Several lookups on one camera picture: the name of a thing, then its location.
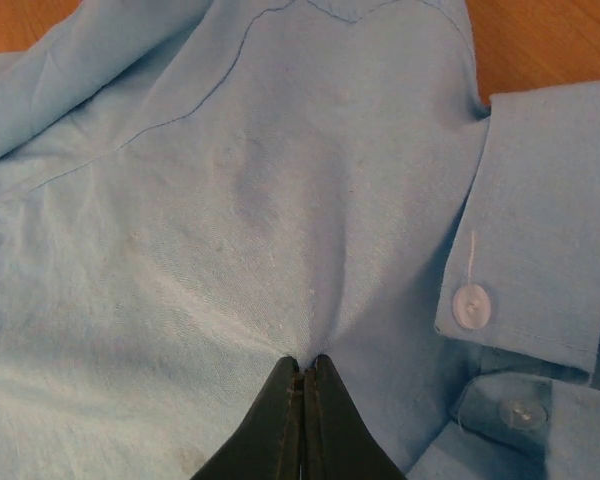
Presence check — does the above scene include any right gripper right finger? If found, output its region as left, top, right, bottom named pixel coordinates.
left=302, top=355, right=405, bottom=480

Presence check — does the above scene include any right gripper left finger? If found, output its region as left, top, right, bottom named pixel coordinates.
left=193, top=357, right=304, bottom=480

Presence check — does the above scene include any light blue shirt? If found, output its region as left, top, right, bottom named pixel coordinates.
left=0, top=1, right=600, bottom=479

